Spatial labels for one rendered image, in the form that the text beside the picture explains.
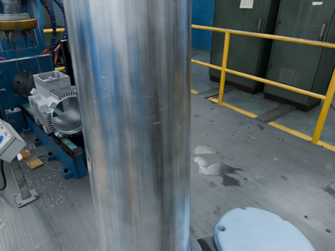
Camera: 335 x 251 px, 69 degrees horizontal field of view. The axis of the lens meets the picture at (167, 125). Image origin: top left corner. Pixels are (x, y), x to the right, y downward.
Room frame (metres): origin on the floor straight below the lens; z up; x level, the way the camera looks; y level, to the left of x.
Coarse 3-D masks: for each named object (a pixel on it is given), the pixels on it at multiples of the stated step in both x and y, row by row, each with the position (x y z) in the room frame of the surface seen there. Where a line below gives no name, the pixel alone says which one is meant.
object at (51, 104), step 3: (33, 90) 0.95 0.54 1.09; (36, 90) 0.95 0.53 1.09; (33, 93) 0.94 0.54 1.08; (36, 93) 0.95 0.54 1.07; (48, 102) 0.83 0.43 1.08; (51, 102) 0.82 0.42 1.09; (54, 102) 0.83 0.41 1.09; (48, 105) 0.82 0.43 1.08; (51, 105) 0.82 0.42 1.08; (54, 105) 0.82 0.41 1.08; (51, 108) 0.82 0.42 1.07; (54, 132) 0.83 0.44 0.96; (57, 132) 0.82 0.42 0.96; (60, 132) 0.82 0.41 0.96; (57, 135) 0.81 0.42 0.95; (60, 135) 0.82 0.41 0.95
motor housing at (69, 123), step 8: (56, 88) 0.91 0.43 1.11; (64, 88) 0.93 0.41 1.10; (40, 96) 0.93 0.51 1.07; (56, 96) 0.85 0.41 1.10; (64, 96) 0.87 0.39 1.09; (72, 96) 0.87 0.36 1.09; (72, 104) 1.03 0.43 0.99; (32, 112) 0.93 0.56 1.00; (40, 112) 0.85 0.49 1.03; (48, 112) 0.81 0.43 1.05; (64, 112) 1.03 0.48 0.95; (72, 112) 1.00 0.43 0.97; (40, 120) 0.87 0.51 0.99; (48, 120) 0.80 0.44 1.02; (56, 120) 0.97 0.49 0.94; (64, 120) 0.97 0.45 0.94; (72, 120) 0.95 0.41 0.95; (80, 120) 0.93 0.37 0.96; (56, 128) 0.82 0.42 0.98; (64, 128) 0.88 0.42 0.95; (72, 128) 0.89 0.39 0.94; (80, 128) 0.89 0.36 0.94
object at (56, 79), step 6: (48, 72) 1.01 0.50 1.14; (54, 72) 1.02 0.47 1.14; (60, 72) 1.01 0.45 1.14; (36, 78) 0.94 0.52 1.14; (42, 78) 0.99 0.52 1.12; (48, 78) 0.97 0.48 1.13; (54, 78) 0.96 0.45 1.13; (60, 78) 0.93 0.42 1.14; (66, 78) 0.95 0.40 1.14; (36, 84) 0.95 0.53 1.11; (42, 84) 0.90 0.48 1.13; (48, 84) 0.90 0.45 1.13; (54, 84) 0.91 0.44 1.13; (60, 84) 0.93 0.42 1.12; (66, 84) 0.94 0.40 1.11; (42, 90) 0.91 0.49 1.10; (48, 90) 0.89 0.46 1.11; (48, 96) 0.89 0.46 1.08
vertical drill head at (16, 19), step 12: (0, 0) 1.15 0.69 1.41; (12, 0) 1.16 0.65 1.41; (0, 12) 1.16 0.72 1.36; (12, 12) 1.15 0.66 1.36; (0, 24) 1.10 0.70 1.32; (12, 24) 1.11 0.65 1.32; (24, 24) 1.14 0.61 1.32; (36, 24) 1.21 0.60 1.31; (12, 36) 1.12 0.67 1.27; (24, 36) 1.25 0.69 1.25
